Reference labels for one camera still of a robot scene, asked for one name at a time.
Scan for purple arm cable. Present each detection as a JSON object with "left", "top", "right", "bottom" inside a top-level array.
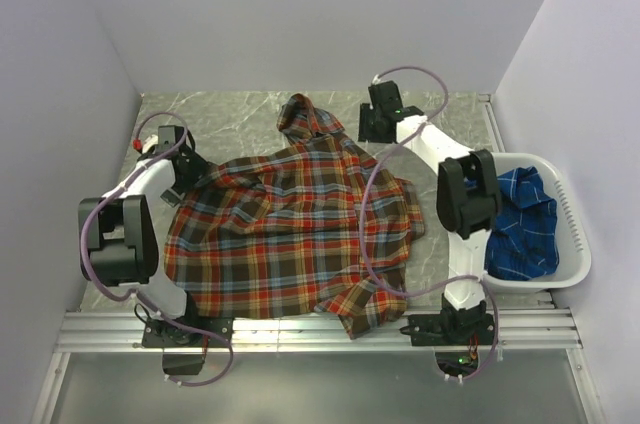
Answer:
[
  {"left": 80, "top": 112, "right": 236, "bottom": 388},
  {"left": 358, "top": 66, "right": 504, "bottom": 380}
]

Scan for red plaid long sleeve shirt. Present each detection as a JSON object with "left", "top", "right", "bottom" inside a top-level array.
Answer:
[{"left": 164, "top": 94, "right": 425, "bottom": 338}]

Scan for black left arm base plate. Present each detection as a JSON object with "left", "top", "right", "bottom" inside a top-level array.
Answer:
[{"left": 141, "top": 318, "right": 234, "bottom": 349}]

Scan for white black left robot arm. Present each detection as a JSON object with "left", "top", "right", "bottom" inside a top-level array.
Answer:
[{"left": 78, "top": 125, "right": 209, "bottom": 346}]

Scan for blue plaid shirt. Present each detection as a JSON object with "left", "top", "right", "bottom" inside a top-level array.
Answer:
[{"left": 485, "top": 166, "right": 559, "bottom": 282}]

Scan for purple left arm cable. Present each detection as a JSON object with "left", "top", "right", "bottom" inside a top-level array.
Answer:
[{"left": 80, "top": 112, "right": 236, "bottom": 388}]

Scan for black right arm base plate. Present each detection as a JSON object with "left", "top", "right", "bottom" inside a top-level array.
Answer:
[{"left": 400, "top": 314, "right": 496, "bottom": 347}]

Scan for white plastic laundry basket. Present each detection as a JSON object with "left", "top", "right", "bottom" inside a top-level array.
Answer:
[{"left": 486, "top": 153, "right": 591, "bottom": 293}]

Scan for aluminium mounting rail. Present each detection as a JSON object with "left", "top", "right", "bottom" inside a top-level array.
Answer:
[{"left": 54, "top": 308, "right": 582, "bottom": 353}]

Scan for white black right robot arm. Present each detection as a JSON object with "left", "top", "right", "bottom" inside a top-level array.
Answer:
[{"left": 359, "top": 81, "right": 501, "bottom": 344}]

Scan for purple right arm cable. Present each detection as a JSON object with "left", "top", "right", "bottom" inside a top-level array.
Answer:
[{"left": 358, "top": 66, "right": 504, "bottom": 380}]

